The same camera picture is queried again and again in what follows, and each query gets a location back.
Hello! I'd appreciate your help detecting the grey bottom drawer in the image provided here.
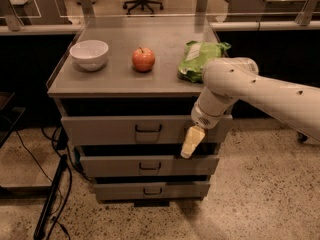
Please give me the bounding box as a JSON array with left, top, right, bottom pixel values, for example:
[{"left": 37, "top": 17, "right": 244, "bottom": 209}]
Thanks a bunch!
[{"left": 93, "top": 181, "right": 210, "bottom": 201}]

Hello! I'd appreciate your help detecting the grey drawer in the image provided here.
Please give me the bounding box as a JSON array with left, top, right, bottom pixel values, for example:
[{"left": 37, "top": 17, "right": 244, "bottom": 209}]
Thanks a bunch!
[
  {"left": 93, "top": 181, "right": 210, "bottom": 201},
  {"left": 60, "top": 114, "right": 234, "bottom": 147},
  {"left": 80, "top": 155, "right": 219, "bottom": 177}
]

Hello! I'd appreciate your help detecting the white ceramic bowl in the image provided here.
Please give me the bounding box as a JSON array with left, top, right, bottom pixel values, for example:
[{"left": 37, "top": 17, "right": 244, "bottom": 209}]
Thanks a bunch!
[{"left": 69, "top": 40, "right": 109, "bottom": 71}]

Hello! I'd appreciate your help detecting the white horizontal rail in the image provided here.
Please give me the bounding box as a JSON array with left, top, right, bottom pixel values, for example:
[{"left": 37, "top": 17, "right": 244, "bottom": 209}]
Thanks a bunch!
[{"left": 0, "top": 20, "right": 320, "bottom": 36}]

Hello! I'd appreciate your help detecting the red apple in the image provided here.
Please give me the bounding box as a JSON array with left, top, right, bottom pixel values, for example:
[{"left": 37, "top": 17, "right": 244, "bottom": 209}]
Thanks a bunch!
[{"left": 132, "top": 47, "right": 155, "bottom": 72}]

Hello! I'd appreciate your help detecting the grey drawer cabinet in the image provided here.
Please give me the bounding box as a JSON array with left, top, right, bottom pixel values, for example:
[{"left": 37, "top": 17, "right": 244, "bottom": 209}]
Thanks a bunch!
[{"left": 48, "top": 16, "right": 232, "bottom": 205}]

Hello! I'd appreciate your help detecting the green snack bag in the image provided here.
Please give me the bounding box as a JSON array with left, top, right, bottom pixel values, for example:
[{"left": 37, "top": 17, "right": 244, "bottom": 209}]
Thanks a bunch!
[{"left": 178, "top": 41, "right": 231, "bottom": 83}]

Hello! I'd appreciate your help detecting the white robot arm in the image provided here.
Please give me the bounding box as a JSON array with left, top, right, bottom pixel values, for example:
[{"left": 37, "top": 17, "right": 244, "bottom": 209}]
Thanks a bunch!
[{"left": 181, "top": 57, "right": 320, "bottom": 159}]

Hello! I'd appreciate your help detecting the grey middle drawer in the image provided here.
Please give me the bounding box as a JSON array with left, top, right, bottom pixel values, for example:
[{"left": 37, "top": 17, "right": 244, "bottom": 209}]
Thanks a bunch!
[{"left": 80, "top": 155, "right": 219, "bottom": 177}]

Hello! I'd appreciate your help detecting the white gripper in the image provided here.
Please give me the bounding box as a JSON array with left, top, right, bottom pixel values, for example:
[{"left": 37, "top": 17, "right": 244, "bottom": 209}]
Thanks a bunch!
[{"left": 181, "top": 87, "right": 236, "bottom": 159}]

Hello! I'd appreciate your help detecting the black floor bar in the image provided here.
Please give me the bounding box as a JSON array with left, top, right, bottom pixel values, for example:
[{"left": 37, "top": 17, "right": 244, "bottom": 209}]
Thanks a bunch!
[{"left": 33, "top": 155, "right": 67, "bottom": 240}]

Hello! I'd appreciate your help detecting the dark side table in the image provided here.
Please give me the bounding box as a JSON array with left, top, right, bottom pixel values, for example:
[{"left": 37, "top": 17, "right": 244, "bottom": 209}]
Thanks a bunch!
[{"left": 0, "top": 92, "right": 26, "bottom": 148}]

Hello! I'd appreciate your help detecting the black floor cable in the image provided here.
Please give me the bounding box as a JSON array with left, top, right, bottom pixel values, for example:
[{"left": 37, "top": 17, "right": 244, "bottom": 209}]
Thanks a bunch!
[{"left": 13, "top": 125, "right": 91, "bottom": 240}]

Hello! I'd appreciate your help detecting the grey top drawer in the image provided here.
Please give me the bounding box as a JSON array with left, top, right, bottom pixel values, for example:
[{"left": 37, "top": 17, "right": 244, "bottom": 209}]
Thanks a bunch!
[{"left": 60, "top": 114, "right": 234, "bottom": 147}]

